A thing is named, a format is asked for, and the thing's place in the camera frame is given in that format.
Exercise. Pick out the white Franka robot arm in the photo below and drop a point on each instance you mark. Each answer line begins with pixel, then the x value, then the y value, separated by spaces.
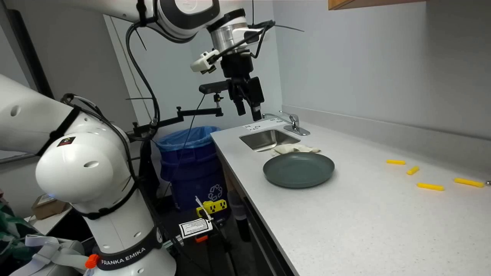
pixel 87 162

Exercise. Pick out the blue trash bin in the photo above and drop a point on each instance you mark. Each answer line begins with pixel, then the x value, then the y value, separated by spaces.
pixel 193 168

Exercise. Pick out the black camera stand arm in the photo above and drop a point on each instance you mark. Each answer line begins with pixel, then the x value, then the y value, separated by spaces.
pixel 200 112

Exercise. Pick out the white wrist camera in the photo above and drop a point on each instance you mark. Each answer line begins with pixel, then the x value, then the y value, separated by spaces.
pixel 203 61

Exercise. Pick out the green cloth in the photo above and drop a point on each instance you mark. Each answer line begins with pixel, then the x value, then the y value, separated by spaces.
pixel 11 231

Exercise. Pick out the black camera on stand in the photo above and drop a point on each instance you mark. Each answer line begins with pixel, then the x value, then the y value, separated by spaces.
pixel 216 85

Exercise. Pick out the wooden frame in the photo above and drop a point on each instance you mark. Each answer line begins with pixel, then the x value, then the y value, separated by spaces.
pixel 369 3

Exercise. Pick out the yellow black label tag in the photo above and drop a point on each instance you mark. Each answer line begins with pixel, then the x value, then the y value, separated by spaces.
pixel 212 207

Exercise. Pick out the chrome faucet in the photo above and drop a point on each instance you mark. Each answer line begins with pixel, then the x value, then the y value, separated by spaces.
pixel 295 125

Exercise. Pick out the white labelled box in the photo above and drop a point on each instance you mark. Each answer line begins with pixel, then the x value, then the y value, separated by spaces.
pixel 196 227

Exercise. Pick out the grey round plate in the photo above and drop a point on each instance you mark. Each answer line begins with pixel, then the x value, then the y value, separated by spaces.
pixel 300 170

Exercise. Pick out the cardboard box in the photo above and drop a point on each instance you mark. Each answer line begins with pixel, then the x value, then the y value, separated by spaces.
pixel 50 208

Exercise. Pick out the yellow plastic piece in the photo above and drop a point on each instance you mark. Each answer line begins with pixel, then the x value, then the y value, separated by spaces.
pixel 430 187
pixel 469 181

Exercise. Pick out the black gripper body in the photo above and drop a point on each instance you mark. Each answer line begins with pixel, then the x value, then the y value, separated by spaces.
pixel 240 76

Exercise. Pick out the orange round button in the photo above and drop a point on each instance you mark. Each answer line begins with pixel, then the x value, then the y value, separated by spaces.
pixel 91 260

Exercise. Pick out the small steel sink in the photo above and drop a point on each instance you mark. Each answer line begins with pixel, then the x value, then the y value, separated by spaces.
pixel 269 138

